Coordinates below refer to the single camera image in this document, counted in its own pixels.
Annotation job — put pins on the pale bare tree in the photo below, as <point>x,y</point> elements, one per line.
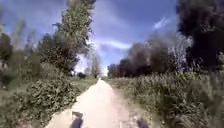
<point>95,66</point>

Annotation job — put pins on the dark bush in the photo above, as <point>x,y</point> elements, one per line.
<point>81,75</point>

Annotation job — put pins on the tall green tree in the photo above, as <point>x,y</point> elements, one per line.
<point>68,43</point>

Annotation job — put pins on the green undergrowth strip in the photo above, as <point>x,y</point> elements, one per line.
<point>173,96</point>
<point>43,100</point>

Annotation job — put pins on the row of dark trees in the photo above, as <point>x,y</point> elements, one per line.
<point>200,36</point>

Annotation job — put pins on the group of blurred trees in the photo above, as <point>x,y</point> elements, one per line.
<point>13,56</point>

